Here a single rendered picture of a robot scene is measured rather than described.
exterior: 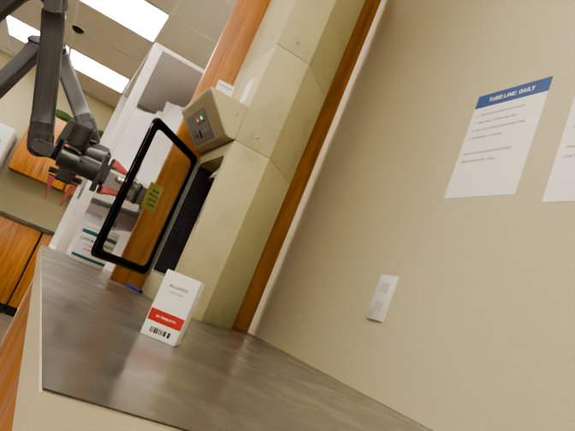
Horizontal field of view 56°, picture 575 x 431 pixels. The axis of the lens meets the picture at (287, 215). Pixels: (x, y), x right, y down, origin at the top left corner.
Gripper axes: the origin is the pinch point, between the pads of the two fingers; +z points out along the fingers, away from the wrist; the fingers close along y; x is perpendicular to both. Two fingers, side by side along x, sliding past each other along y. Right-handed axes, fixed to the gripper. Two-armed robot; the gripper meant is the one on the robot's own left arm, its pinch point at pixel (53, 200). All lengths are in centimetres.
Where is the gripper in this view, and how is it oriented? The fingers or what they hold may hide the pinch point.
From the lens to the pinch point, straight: 182.2
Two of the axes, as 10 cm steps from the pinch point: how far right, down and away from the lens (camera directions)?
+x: -4.3, 0.1, 9.0
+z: -3.6, 9.2, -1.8
